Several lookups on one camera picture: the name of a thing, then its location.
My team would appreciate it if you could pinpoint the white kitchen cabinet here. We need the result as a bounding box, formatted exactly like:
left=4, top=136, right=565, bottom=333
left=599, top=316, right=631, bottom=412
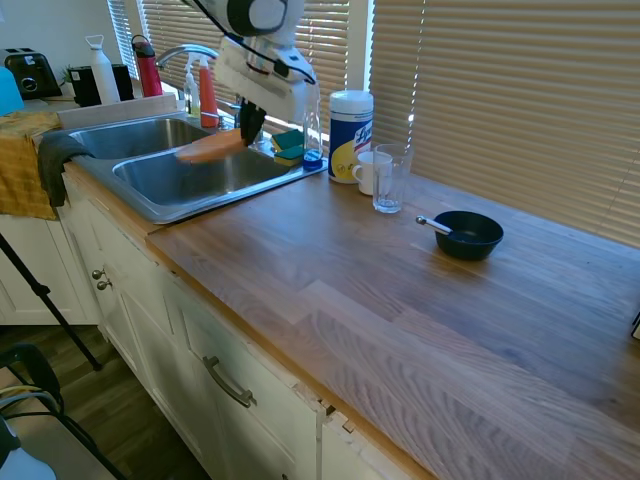
left=0, top=174, right=401, bottom=480

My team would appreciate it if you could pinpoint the metal drawer handle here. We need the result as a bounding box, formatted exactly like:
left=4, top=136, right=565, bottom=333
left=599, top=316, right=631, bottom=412
left=201, top=355, right=258, bottom=409

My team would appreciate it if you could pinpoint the orange plastic plate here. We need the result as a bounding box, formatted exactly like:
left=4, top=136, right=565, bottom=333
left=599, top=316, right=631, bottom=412
left=174, top=128, right=249, bottom=165

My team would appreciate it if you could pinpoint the Lysol wipes canister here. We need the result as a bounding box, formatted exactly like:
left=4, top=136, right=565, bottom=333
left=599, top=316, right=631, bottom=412
left=327, top=89, right=376, bottom=186

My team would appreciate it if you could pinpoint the black cart frame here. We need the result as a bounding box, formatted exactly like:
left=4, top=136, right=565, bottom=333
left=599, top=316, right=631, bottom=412
left=0, top=342, right=127, bottom=480

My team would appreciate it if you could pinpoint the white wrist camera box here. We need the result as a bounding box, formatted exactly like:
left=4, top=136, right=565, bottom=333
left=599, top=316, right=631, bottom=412
left=267, top=45, right=317, bottom=85

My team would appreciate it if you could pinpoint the black countertop appliance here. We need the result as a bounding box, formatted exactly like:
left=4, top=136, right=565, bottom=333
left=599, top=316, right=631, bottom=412
left=67, top=63, right=136, bottom=108

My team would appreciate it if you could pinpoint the black toaster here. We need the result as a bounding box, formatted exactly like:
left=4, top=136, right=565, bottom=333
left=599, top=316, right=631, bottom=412
left=3, top=47, right=64, bottom=101

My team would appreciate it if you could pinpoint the green yellow sponge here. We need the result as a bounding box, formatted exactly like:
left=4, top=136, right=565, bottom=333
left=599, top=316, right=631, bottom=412
left=272, top=144, right=305, bottom=169
left=270, top=129, right=305, bottom=153

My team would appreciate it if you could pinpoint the light blue plastic object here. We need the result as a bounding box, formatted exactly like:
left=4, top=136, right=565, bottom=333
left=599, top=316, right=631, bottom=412
left=0, top=67, right=27, bottom=118

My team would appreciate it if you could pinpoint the metal spoon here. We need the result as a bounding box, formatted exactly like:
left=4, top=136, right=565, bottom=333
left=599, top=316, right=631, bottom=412
left=415, top=214, right=454, bottom=237

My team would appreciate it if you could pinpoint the clear drinking glass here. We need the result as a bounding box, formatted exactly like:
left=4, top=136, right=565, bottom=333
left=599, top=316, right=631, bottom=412
left=371, top=143, right=416, bottom=215

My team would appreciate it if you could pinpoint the dark blue bowl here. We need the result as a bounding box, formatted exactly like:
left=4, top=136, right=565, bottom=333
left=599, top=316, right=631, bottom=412
left=433, top=210, right=505, bottom=262

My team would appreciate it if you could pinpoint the chrome faucet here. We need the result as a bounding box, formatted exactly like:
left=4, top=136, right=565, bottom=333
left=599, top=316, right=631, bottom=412
left=154, top=43, right=242, bottom=127

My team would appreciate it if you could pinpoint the clear dish soap bottle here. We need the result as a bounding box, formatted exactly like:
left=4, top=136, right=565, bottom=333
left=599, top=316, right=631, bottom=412
left=301, top=83, right=324, bottom=173

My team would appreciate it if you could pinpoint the orange soap bottle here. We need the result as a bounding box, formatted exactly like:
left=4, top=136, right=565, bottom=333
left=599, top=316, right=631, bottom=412
left=198, top=56, right=221, bottom=129

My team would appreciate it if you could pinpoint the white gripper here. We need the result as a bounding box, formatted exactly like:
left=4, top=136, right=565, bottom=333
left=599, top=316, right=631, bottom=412
left=213, top=36, right=309, bottom=146

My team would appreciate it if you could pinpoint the grey dish cloth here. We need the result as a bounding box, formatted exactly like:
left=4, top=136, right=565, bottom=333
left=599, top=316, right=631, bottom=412
left=37, top=130, right=96, bottom=209

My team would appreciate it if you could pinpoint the wide wooden window blind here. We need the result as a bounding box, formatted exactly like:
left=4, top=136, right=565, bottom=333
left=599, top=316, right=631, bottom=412
left=369, top=0, right=640, bottom=250

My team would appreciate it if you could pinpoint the red water bottle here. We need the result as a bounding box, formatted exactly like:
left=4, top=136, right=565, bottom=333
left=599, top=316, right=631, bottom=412
left=130, top=34, right=165, bottom=98

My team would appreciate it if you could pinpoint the stainless steel double sink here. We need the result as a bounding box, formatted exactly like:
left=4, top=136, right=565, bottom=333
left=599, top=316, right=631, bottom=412
left=64, top=114, right=329, bottom=226

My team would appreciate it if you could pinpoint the small window blind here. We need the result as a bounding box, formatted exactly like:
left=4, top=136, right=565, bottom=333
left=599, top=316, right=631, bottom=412
left=106, top=0, right=142, bottom=81

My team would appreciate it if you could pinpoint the clear spray bottle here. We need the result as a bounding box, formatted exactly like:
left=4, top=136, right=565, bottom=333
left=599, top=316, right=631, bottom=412
left=182, top=54, right=203, bottom=119

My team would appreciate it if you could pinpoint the black tripod leg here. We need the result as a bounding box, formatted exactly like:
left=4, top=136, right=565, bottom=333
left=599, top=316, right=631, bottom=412
left=0, top=231, right=104, bottom=372

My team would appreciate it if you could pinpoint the white water bottle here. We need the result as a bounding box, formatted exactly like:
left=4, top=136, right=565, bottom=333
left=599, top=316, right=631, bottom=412
left=84, top=34, right=122, bottom=106

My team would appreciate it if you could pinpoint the yellow patterned towel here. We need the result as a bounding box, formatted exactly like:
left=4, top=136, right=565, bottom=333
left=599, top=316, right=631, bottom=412
left=0, top=110, right=64, bottom=221

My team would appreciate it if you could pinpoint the white mug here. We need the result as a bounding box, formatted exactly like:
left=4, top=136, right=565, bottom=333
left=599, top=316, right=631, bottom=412
left=351, top=151, right=394, bottom=197

